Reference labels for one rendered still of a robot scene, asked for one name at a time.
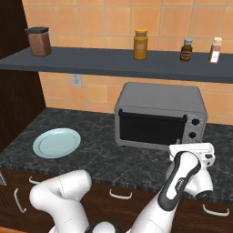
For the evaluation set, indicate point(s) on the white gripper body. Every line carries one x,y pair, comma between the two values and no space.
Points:
194,148

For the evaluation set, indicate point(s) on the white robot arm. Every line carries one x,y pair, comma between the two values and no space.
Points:
65,194

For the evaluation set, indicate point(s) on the black toaster oven knob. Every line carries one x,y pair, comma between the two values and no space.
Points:
192,135
195,122

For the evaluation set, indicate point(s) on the black toaster oven door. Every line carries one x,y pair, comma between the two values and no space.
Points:
151,130

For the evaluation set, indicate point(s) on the silver toaster oven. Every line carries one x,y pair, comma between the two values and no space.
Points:
160,97

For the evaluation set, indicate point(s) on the dark wooden cupboard door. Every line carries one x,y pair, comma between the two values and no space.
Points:
10,209

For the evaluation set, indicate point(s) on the dark wooden drawer front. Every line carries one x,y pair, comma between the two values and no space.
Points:
209,221
121,209

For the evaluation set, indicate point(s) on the small dark brown bottle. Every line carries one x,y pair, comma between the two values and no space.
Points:
186,52

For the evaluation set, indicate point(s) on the white and red spice bottle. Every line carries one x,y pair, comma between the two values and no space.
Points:
215,51

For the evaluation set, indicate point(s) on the yellow jar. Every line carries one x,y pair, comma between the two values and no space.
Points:
140,45

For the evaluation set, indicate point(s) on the light blue plate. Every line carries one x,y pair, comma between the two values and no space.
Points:
56,143

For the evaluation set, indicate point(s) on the brown jar with black lid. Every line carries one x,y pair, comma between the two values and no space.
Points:
39,42

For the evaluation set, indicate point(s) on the dark wooden tall cabinet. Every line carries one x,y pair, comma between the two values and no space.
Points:
15,91

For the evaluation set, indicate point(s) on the dark grey wall shelf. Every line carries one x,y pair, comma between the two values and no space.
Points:
100,63

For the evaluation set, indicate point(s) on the white wall socket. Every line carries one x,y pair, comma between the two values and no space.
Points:
76,80

